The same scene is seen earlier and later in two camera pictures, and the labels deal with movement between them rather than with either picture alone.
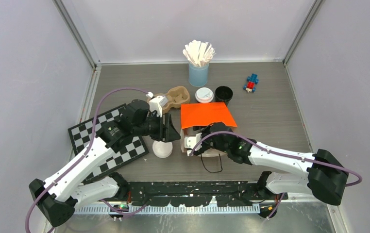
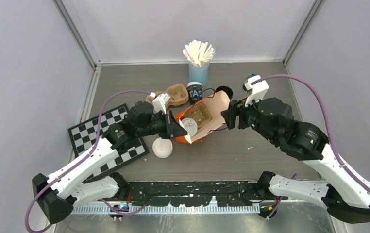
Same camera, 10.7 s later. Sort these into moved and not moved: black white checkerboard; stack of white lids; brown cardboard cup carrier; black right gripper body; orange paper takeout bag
Moved: black right gripper body; orange paper takeout bag
Not moved: black white checkerboard; stack of white lids; brown cardboard cup carrier
